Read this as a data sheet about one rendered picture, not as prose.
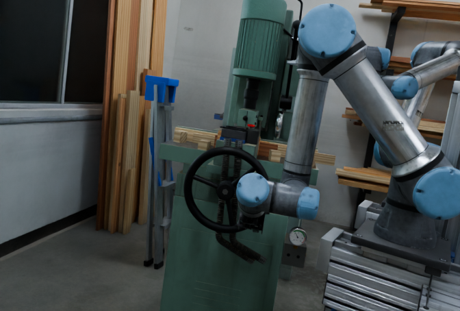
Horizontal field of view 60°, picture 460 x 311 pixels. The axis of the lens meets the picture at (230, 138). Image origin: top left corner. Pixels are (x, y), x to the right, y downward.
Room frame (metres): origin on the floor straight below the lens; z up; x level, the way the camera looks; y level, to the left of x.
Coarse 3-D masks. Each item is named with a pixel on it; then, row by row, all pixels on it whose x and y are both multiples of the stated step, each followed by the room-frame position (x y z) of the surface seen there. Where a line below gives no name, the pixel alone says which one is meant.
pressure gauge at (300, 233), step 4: (292, 228) 1.37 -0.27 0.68; (296, 228) 1.36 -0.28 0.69; (300, 228) 1.36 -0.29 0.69; (292, 232) 1.35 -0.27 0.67; (296, 232) 1.35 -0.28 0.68; (300, 232) 1.35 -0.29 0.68; (304, 232) 1.35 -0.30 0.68; (292, 236) 1.35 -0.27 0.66; (296, 236) 1.35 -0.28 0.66; (300, 236) 1.35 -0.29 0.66; (304, 236) 1.35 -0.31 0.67; (292, 240) 1.35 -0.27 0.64; (296, 240) 1.35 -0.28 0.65; (300, 240) 1.35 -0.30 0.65; (304, 240) 1.35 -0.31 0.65; (292, 244) 1.35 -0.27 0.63; (296, 244) 1.35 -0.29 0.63; (300, 244) 1.35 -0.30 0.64; (296, 248) 1.37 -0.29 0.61
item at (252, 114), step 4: (244, 108) 1.67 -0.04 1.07; (240, 112) 1.57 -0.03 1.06; (244, 112) 1.56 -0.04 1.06; (248, 112) 1.56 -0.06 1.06; (252, 112) 1.56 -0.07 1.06; (256, 112) 1.56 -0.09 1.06; (240, 116) 1.57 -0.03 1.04; (248, 116) 1.56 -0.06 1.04; (252, 116) 1.56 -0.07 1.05; (256, 116) 1.57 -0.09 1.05; (240, 120) 1.57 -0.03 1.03; (248, 120) 1.56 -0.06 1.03; (252, 120) 1.56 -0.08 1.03; (256, 120) 1.61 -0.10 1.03; (240, 124) 1.57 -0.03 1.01; (244, 124) 1.56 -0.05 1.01; (252, 124) 1.56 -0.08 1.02; (256, 124) 1.64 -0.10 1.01; (244, 128) 1.61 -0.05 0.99
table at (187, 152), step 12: (168, 144) 1.50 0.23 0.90; (180, 144) 1.54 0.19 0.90; (192, 144) 1.59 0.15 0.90; (168, 156) 1.49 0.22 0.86; (180, 156) 1.48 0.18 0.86; (192, 156) 1.47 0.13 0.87; (264, 156) 1.54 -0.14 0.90; (216, 168) 1.36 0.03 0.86; (228, 168) 1.36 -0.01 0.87; (264, 168) 1.43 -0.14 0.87; (276, 168) 1.43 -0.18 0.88; (312, 180) 1.41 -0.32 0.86
